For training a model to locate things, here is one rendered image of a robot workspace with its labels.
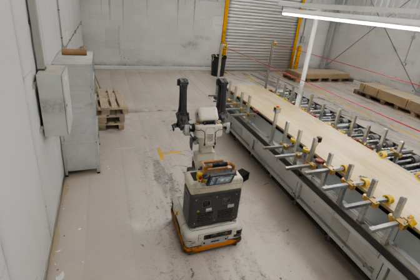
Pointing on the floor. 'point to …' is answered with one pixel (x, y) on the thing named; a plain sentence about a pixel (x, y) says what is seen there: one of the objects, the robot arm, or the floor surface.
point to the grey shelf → (81, 114)
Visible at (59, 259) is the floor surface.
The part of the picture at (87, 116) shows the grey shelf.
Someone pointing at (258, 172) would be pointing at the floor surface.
